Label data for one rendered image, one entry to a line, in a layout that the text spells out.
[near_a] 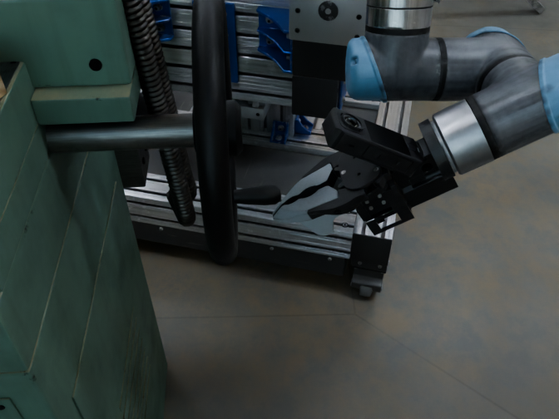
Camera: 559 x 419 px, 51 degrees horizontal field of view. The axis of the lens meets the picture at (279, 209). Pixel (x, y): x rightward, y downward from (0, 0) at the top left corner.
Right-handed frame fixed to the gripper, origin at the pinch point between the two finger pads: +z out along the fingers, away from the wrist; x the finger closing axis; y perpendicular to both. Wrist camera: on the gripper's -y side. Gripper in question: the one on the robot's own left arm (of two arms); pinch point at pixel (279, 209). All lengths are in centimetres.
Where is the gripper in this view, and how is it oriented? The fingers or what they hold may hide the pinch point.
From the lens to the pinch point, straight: 70.0
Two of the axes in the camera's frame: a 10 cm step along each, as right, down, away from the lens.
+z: -8.6, 4.1, 3.0
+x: -0.8, -6.8, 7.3
